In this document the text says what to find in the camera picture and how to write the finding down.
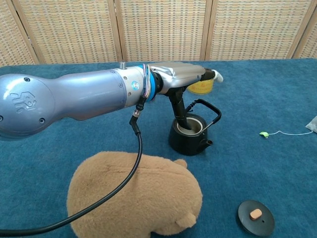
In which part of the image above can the brown plush capybara toy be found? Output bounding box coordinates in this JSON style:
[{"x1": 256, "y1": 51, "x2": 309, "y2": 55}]
[{"x1": 66, "y1": 151, "x2": 204, "y2": 238}]

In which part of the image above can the tea bag with green tag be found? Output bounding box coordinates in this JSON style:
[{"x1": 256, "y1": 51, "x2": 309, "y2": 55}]
[{"x1": 259, "y1": 114, "x2": 317, "y2": 139}]

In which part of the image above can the black teapot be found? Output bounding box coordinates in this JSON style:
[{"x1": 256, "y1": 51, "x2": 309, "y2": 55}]
[{"x1": 167, "y1": 98, "x2": 222, "y2": 156}]

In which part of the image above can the blue carpet table cover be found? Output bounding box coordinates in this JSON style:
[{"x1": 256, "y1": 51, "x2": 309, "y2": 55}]
[{"x1": 0, "y1": 58, "x2": 317, "y2": 238}]

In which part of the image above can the black teapot lid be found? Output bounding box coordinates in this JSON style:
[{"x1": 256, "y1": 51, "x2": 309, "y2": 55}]
[{"x1": 238, "y1": 200, "x2": 275, "y2": 237}]

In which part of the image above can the woven folding screen panel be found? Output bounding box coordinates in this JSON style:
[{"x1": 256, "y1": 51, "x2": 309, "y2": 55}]
[
  {"x1": 0, "y1": 0, "x2": 40, "y2": 67},
  {"x1": 12, "y1": 0, "x2": 123, "y2": 64},
  {"x1": 205, "y1": 0, "x2": 317, "y2": 61},
  {"x1": 293, "y1": 7, "x2": 317, "y2": 60},
  {"x1": 114, "y1": 0, "x2": 212, "y2": 62}
]

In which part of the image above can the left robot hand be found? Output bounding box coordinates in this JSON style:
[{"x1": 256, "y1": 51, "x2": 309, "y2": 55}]
[{"x1": 147, "y1": 61, "x2": 224, "y2": 131}]

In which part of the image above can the yellow packing tape roll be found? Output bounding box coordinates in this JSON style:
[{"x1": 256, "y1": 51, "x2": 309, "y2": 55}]
[{"x1": 187, "y1": 80, "x2": 215, "y2": 95}]

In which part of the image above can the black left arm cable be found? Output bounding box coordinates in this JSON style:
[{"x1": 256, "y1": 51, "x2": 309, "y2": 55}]
[{"x1": 0, "y1": 101, "x2": 144, "y2": 237}]

